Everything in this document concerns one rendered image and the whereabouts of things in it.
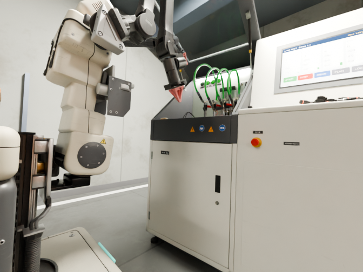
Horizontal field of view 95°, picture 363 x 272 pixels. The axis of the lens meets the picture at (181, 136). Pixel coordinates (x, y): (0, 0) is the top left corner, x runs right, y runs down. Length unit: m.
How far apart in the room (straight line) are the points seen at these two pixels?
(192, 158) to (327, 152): 0.67
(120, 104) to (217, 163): 0.62
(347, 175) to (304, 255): 0.38
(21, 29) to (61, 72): 2.10
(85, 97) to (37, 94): 1.90
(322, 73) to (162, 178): 1.18
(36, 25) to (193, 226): 2.74
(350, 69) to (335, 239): 0.81
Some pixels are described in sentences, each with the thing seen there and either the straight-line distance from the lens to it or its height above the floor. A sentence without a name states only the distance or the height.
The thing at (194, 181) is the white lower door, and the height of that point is 0.54.
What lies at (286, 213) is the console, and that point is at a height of 0.48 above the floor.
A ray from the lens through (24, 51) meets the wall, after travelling 2.76.
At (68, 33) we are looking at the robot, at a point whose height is 1.14.
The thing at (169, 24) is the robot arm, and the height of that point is 1.32.
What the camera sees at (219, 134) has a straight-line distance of 1.00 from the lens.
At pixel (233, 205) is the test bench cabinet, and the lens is 1.03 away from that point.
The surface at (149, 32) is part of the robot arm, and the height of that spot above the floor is 1.21.
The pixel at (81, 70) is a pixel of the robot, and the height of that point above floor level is 1.05.
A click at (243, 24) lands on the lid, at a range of 1.51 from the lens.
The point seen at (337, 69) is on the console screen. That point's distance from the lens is 1.26.
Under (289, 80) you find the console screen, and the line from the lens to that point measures 1.24.
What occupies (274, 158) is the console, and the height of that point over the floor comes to 0.73.
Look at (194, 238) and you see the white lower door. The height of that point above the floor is 0.18.
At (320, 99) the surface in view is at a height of 1.01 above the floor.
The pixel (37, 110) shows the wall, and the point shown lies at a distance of 2.63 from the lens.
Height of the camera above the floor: 0.80
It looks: 2 degrees up
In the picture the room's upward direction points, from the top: 2 degrees clockwise
